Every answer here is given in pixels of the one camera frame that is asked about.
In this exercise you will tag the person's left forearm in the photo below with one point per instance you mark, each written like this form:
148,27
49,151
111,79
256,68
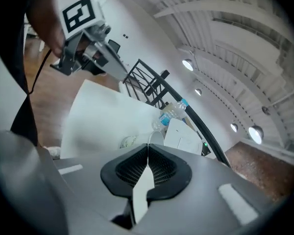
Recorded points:
46,26

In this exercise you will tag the clear plastic water bottle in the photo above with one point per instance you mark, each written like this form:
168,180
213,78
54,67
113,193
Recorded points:
172,112

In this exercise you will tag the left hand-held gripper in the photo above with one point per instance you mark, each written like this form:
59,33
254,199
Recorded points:
79,15

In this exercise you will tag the black wall switch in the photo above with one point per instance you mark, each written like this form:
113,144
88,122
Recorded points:
125,35

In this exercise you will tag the white table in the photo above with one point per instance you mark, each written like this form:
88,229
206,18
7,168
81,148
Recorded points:
100,114

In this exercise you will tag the person's black shirt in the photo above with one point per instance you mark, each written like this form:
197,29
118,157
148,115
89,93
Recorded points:
19,82

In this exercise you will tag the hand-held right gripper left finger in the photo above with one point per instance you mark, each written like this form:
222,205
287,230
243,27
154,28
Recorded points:
71,192

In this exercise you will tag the round ceiling sensor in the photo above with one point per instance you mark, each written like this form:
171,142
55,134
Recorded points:
265,110

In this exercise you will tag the open white box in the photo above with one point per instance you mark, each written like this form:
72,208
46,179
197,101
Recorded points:
181,136

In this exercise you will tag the black metal railing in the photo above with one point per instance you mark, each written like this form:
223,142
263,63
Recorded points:
174,93

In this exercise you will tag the person's white shoe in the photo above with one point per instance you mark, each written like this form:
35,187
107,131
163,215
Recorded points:
52,152

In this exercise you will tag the dome pendant lamp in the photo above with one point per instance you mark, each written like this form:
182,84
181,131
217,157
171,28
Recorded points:
198,91
256,134
234,127
187,64

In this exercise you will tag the small black device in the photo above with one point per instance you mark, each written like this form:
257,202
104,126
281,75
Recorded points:
206,150

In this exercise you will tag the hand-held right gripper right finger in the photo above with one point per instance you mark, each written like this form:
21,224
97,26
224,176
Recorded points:
205,192

